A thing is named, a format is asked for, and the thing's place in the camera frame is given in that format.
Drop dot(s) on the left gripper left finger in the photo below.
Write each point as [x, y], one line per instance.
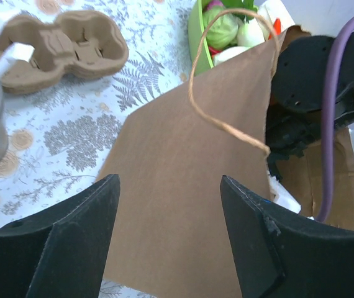
[61, 251]

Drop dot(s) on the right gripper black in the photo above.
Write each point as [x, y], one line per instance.
[289, 134]

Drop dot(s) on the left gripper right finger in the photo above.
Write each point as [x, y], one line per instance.
[278, 253]

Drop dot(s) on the brown paper bag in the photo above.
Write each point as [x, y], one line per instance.
[170, 237]

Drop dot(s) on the brown pulp cup carrier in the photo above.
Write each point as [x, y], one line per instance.
[87, 44]

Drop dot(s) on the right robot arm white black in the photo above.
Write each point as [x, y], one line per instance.
[299, 81]

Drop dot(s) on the green leafy lettuce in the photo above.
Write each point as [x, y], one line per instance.
[228, 54]

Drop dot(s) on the white radish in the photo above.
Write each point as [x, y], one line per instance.
[250, 34]

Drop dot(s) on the round green cabbage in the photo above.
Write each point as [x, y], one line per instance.
[223, 31]

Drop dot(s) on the green vegetable tray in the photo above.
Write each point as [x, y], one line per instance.
[195, 30]

